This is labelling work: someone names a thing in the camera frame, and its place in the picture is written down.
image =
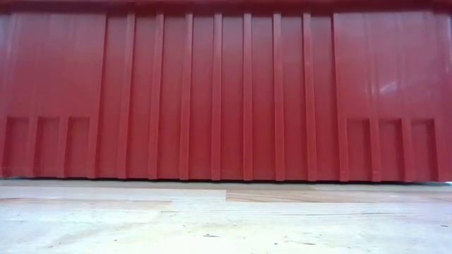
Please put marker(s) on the red plastic bin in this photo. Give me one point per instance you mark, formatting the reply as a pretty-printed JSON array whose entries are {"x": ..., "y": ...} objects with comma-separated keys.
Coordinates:
[{"x": 226, "y": 91}]

